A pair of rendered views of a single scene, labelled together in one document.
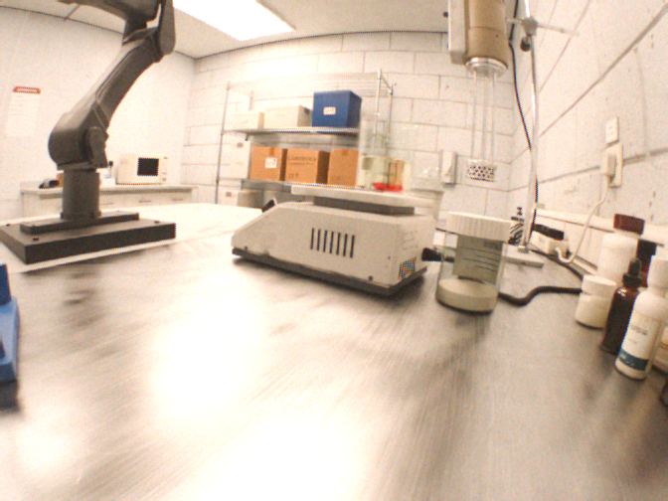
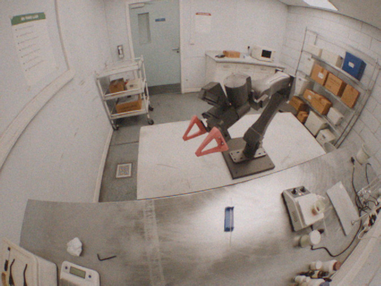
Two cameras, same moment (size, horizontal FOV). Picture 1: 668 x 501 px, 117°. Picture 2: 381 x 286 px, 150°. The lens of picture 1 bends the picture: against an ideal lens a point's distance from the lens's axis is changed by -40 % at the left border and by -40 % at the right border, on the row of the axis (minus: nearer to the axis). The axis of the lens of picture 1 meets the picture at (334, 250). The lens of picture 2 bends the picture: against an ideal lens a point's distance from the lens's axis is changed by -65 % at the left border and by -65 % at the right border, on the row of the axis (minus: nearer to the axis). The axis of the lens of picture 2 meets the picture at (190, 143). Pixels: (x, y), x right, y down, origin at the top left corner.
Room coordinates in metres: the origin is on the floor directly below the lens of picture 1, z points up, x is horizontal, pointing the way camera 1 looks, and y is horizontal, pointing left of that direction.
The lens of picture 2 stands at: (-0.10, 0.15, 1.46)
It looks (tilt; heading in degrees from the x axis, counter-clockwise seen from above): 46 degrees down; 58
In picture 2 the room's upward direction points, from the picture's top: straight up
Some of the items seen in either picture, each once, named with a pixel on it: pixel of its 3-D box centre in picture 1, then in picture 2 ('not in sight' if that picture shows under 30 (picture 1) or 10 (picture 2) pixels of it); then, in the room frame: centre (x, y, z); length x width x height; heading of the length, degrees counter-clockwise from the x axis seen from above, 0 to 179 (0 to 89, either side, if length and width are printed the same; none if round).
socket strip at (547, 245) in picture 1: (541, 239); (373, 213); (0.86, -0.60, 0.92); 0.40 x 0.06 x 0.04; 159
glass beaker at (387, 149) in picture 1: (389, 158); (321, 206); (0.36, -0.05, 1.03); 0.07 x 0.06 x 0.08; 66
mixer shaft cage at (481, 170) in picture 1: (484, 119); (377, 181); (0.64, -0.28, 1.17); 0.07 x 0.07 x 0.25
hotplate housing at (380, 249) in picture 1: (341, 233); (303, 207); (0.37, -0.01, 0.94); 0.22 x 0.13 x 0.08; 60
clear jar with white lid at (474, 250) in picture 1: (473, 260); (309, 239); (0.28, -0.12, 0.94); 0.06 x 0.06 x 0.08
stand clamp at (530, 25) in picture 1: (527, 34); not in sight; (0.64, -0.39, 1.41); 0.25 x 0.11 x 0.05; 69
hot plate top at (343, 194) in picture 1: (367, 196); (310, 208); (0.36, -0.03, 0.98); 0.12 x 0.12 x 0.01; 60
